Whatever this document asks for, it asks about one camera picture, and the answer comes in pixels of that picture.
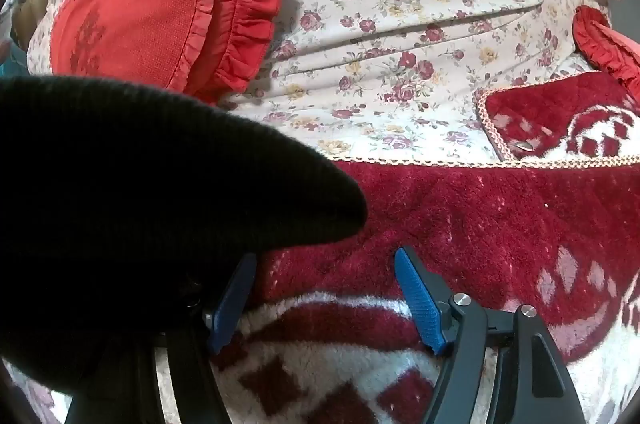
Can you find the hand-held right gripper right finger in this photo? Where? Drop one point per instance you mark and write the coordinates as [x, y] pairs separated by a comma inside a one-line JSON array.
[[420, 304]]

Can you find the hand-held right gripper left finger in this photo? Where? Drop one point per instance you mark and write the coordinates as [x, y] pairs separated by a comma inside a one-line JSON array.
[[232, 304]]

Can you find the black pants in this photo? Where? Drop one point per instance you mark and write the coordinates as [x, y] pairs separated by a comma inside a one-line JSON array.
[[150, 214]]

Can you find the red and white plush blanket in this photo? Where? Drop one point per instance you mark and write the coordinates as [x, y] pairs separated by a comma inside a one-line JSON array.
[[500, 224]]

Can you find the red quilted armrest cover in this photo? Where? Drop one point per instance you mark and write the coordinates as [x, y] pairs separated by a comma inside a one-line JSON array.
[[550, 114]]

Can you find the floral sofa cover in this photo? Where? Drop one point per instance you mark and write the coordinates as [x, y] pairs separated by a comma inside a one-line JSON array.
[[400, 29]]

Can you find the red ruffled cushion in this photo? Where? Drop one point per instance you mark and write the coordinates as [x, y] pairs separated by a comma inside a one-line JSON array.
[[135, 9], [607, 47]]

